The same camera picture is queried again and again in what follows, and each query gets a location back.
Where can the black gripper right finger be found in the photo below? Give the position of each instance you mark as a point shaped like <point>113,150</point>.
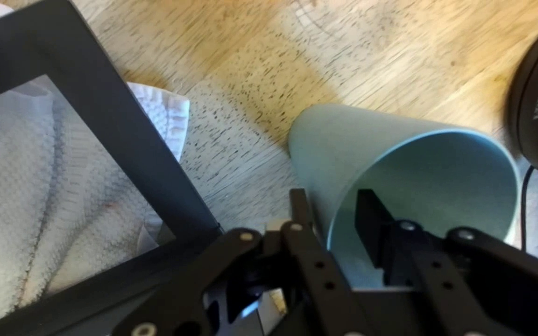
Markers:
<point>407,262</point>

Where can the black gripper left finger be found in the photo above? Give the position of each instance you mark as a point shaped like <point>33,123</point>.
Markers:
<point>309,273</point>

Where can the grey blue plastic cup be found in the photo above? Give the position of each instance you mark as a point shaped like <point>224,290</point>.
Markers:
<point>356,155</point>

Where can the wooden top kitchen island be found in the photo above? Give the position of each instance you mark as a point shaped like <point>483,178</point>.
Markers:
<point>252,49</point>

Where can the white cloth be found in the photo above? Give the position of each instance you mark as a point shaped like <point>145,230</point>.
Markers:
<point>39,187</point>

